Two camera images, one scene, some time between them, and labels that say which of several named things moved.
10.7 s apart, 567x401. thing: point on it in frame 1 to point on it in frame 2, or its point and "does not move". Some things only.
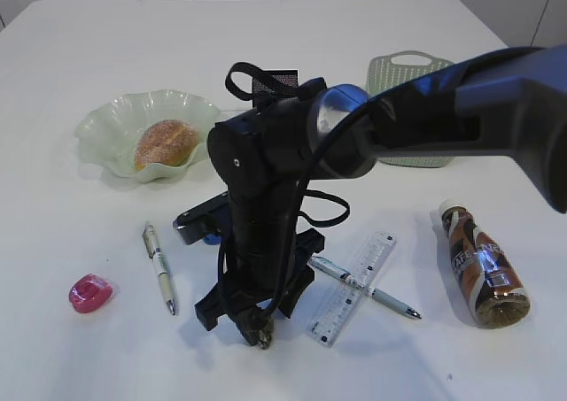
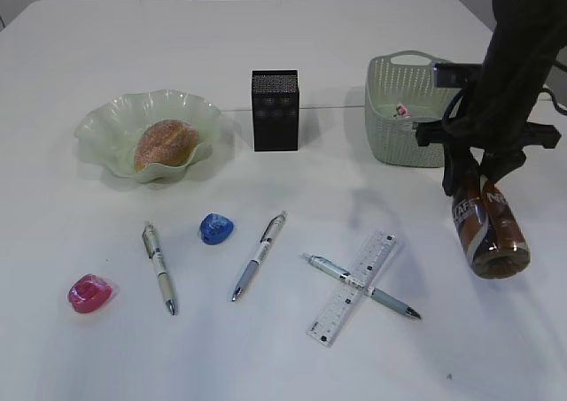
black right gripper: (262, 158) to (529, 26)
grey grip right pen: (379, 295) does not move
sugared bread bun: (165, 142) does not move
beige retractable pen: (153, 251) does not move
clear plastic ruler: (326, 325) does not move
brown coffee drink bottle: (494, 287) to (490, 229)
